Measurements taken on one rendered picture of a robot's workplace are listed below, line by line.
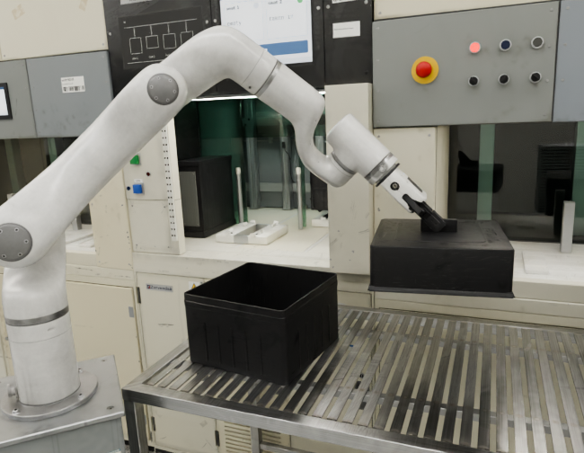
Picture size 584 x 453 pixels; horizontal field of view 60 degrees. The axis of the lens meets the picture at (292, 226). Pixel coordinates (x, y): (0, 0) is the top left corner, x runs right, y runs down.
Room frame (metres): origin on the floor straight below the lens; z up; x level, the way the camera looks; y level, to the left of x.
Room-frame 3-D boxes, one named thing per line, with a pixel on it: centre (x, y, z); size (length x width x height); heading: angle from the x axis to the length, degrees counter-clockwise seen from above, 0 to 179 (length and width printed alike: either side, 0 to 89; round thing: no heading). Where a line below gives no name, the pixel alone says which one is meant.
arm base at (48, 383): (0.98, 0.53, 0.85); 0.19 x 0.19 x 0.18
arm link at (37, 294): (1.01, 0.54, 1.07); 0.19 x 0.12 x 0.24; 15
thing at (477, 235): (1.12, -0.34, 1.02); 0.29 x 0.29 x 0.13; 75
